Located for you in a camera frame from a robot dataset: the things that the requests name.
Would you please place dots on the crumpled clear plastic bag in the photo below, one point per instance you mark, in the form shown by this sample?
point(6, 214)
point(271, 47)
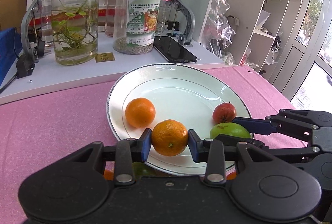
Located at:
point(217, 34)

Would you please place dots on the left grey metal bracket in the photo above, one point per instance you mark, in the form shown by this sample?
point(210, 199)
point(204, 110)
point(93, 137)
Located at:
point(32, 44)

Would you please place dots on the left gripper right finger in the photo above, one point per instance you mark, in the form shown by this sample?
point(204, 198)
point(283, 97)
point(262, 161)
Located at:
point(214, 154)

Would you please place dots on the pink tablecloth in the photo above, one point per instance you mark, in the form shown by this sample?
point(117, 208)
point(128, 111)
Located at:
point(38, 131)

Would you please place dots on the clear jar with label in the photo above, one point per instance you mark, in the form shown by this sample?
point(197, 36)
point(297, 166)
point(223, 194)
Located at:
point(134, 25)

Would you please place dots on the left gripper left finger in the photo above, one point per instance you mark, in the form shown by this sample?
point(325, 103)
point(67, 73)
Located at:
point(126, 152)

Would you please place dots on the black smartphone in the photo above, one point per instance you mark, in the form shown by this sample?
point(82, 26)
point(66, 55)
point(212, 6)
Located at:
point(172, 51)

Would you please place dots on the red tomato on cloth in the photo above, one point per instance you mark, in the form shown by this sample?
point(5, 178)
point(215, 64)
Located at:
point(231, 175)

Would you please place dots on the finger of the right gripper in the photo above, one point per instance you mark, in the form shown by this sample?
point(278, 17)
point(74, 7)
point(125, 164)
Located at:
point(256, 126)

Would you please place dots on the white round plate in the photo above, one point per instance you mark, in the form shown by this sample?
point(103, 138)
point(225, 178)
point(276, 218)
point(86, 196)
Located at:
point(181, 93)

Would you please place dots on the small red apple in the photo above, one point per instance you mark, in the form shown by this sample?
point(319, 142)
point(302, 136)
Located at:
point(224, 112)

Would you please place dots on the white raised board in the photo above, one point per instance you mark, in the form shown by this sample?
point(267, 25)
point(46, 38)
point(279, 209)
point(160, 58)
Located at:
point(50, 76)

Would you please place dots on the white shelf unit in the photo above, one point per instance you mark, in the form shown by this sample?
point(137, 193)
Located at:
point(259, 13)

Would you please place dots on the green apple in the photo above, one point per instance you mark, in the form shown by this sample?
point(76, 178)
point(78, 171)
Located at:
point(230, 129)

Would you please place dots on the tall glass plant vase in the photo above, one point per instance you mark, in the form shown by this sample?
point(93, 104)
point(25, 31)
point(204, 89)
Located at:
point(74, 30)

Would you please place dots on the oblong green fruit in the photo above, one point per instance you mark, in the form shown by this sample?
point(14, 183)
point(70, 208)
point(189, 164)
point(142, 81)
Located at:
point(142, 170)

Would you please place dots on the smooth orange mandarin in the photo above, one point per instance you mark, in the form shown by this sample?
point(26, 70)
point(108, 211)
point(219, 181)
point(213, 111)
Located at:
point(140, 113)

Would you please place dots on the orange mandarin with stem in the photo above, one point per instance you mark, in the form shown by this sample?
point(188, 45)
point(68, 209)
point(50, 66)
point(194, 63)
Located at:
point(169, 138)

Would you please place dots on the small red-capped clear bottle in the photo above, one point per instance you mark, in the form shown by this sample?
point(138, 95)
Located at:
point(46, 24)

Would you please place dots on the blue electric device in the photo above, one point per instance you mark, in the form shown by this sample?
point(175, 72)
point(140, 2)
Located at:
point(10, 47)

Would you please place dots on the small gold card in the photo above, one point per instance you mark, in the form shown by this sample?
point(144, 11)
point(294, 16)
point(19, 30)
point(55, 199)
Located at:
point(104, 57)

